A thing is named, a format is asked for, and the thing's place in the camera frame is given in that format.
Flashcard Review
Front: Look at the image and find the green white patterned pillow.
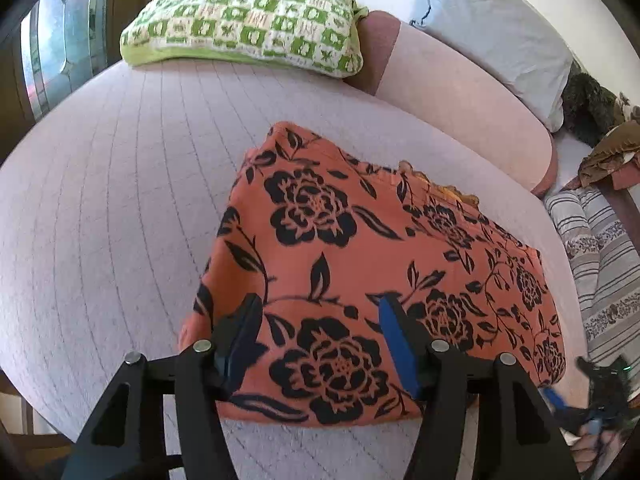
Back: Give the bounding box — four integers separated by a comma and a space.
119, 0, 368, 79

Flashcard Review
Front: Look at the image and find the stained glass window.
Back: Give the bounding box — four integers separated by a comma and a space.
21, 0, 107, 120

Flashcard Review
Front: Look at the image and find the orange black floral garment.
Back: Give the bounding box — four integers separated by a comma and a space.
179, 122, 566, 427

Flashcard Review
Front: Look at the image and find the wooden chair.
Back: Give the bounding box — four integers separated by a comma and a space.
1, 370, 72, 479

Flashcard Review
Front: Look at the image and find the light blue pillow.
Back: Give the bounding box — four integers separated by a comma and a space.
410, 0, 574, 132

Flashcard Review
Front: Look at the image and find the brown patterned cloth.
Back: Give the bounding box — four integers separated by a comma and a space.
577, 93, 639, 191

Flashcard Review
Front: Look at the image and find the person's right hand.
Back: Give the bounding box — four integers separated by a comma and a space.
570, 425, 624, 479

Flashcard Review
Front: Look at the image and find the dark furry item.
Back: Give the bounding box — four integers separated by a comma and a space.
562, 62, 639, 148

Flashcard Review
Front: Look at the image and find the striped grey fabric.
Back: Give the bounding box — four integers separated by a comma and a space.
544, 184, 639, 389

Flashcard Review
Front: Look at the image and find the pink bolster cushion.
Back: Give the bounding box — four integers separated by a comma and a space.
345, 11, 558, 197

